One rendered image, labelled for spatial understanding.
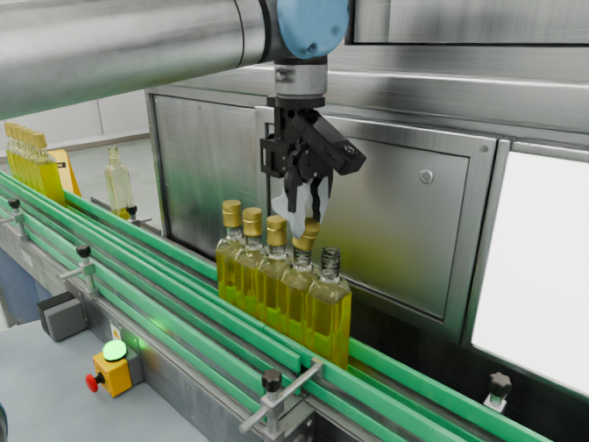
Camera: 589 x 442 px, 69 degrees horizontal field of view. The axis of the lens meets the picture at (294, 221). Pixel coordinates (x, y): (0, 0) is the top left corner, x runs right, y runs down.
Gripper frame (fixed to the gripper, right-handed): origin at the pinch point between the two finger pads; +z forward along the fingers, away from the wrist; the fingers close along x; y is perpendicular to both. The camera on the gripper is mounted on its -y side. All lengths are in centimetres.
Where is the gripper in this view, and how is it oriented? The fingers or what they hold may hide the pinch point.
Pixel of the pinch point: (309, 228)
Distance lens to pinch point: 67.7
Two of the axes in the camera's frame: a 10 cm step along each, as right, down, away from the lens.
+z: 0.0, 9.2, 3.9
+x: -6.7, 2.9, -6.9
